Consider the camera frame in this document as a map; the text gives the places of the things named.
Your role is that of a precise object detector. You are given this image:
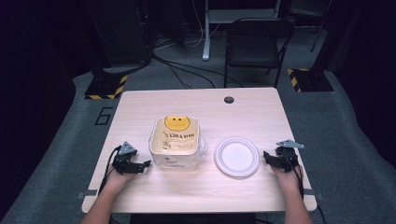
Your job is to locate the grey table bracket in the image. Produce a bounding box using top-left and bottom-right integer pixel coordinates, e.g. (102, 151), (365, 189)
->
(77, 189), (98, 200)
(303, 189), (325, 202)

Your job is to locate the black floor cable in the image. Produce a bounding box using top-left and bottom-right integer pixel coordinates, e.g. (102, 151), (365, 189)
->
(151, 50), (246, 91)

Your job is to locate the hand-held gripper cable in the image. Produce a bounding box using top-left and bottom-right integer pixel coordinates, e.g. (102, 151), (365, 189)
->
(284, 153), (327, 224)
(97, 145), (122, 196)

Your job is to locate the white metal desk frame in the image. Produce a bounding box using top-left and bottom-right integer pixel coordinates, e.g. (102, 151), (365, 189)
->
(201, 0), (282, 62)

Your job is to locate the black folding chair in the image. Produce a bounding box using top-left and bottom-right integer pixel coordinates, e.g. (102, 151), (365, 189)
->
(222, 17), (296, 89)

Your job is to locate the person's left hand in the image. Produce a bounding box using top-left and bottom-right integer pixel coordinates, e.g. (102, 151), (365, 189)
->
(104, 167), (138, 194)

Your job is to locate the smiley face plastic bag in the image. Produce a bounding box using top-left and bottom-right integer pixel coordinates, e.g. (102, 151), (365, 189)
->
(148, 115), (209, 172)

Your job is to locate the white paper plate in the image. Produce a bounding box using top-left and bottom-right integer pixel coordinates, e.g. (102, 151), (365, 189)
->
(214, 136), (262, 179)

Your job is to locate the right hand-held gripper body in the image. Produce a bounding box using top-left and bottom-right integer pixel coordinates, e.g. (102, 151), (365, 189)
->
(274, 139), (305, 173)

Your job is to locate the striped black stand base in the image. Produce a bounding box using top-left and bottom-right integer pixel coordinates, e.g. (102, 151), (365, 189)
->
(84, 74), (129, 101)
(286, 67), (334, 93)

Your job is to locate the person's right hand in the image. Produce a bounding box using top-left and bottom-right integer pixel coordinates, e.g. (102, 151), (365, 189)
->
(270, 164), (304, 194)

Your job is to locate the right hand-held gripper cable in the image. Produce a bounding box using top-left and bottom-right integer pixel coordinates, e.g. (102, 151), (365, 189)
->
(284, 153), (327, 224)

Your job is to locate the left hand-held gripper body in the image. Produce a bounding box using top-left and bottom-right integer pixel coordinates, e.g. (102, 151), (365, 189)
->
(111, 141), (140, 175)

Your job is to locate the left hand-held gripper cable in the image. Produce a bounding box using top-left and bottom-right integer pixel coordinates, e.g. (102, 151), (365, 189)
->
(97, 145), (122, 196)

